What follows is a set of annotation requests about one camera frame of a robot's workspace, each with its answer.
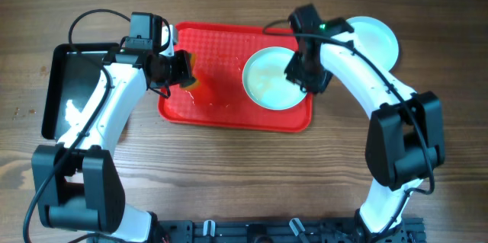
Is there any black rectangular water tray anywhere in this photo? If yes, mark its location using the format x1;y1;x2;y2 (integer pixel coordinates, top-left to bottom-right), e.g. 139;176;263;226
41;43;116;139

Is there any orange and green sponge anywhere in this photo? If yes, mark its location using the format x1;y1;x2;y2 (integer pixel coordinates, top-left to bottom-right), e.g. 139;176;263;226
179;53;200;91

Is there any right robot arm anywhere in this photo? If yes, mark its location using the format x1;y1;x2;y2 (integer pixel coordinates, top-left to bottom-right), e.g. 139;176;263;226
284;5;445;242

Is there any pale blue plate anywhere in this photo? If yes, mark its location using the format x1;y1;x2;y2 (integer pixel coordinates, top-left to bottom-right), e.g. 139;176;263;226
346;16;400;71
242;46;307;110

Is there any black mounting rail base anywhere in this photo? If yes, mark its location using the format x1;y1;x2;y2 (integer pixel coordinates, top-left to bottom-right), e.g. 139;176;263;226
147;211;426;243

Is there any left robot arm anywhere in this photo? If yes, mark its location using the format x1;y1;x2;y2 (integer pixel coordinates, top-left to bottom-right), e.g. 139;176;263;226
26;45;195;242

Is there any red plastic tray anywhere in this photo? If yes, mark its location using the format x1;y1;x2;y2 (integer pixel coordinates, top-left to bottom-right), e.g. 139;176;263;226
157;21;313;133

